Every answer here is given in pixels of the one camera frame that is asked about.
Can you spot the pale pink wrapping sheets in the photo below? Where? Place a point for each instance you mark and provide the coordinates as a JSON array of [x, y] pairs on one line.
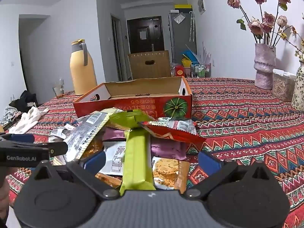
[[206, 53]]

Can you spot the floral patterned vase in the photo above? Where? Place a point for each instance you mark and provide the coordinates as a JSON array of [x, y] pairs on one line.
[[299, 90]]

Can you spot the yellow flower branch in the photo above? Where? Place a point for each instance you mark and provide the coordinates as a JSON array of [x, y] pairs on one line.
[[299, 49]]

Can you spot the grey clothes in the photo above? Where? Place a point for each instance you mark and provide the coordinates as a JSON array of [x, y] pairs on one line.
[[8, 115]]

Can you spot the dried pink roses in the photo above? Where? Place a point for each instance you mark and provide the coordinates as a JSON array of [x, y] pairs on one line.
[[256, 27]]

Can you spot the pile of snack packets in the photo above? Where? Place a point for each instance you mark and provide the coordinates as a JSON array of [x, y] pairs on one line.
[[92, 123]]

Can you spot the brown cardboard box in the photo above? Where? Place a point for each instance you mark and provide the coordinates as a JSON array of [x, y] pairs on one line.
[[140, 70]]

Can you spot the person's left forearm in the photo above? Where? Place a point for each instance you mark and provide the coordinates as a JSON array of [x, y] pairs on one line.
[[2, 200]]

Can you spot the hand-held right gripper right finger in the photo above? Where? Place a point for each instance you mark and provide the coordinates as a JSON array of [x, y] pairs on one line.
[[209, 162]]

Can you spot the white cloth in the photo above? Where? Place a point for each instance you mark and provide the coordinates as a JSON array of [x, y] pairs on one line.
[[28, 120]]

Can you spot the pink ceramic vase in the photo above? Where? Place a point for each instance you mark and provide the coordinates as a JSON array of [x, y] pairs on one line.
[[264, 64]]

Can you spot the folded umbrella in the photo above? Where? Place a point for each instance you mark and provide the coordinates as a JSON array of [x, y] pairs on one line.
[[192, 26]]

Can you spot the cookie print snack packet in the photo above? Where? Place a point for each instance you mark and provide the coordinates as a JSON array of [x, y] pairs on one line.
[[166, 171]]

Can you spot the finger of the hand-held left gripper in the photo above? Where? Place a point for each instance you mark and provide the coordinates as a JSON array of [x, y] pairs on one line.
[[58, 148], [22, 138]]

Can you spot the grey refrigerator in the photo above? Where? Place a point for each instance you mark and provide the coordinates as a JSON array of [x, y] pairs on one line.
[[180, 39]]

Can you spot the clear plastic bag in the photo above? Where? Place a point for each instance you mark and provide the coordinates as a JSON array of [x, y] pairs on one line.
[[179, 17]]

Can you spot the long green snack packet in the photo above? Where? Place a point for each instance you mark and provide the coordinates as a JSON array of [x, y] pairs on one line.
[[136, 161]]

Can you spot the dark clothes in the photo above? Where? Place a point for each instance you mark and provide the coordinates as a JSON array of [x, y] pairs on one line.
[[26, 99]]

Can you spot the white printed snack packet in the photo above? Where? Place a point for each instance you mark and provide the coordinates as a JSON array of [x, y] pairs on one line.
[[114, 158]]

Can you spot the glass cup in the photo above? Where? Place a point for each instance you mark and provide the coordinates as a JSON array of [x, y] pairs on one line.
[[58, 90]]

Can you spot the yellow bag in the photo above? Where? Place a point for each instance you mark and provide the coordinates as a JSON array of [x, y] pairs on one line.
[[186, 63]]

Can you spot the red cardboard box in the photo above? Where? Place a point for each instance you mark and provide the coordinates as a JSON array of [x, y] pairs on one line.
[[123, 105]]

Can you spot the dark entrance door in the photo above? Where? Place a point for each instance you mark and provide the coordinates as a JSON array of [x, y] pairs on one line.
[[133, 41]]

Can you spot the yellow thermos jug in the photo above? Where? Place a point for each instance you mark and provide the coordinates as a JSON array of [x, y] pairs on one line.
[[83, 76]]

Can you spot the small red box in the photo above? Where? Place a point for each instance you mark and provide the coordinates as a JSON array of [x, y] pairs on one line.
[[179, 70]]

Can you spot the blue board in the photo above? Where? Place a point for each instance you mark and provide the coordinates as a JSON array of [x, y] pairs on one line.
[[190, 55]]

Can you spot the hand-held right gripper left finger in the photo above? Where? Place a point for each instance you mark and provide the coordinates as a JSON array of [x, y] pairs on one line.
[[95, 162]]

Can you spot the wall poster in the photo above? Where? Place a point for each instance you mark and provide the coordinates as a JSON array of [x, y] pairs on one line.
[[201, 3]]

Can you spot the yellow box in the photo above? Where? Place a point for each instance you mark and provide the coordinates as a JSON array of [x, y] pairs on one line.
[[182, 7]]

